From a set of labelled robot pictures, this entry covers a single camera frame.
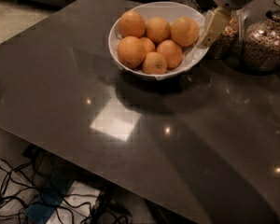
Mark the glass jar of cereal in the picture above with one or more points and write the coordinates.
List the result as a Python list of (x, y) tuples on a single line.
[(261, 44)]

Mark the white bowl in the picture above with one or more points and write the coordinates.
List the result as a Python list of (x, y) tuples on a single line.
[(160, 8)]

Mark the glass jar of nuts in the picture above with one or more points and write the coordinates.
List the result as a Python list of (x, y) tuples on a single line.
[(222, 44)]

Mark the small orange centre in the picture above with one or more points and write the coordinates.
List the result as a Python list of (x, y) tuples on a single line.
[(148, 44)]

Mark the orange front with stem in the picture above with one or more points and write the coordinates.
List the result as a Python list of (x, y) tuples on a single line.
[(154, 64)]

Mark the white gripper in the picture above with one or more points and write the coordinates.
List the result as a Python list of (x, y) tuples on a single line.
[(219, 19)]

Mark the blue box on floor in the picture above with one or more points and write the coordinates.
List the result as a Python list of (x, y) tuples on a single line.
[(49, 199)]

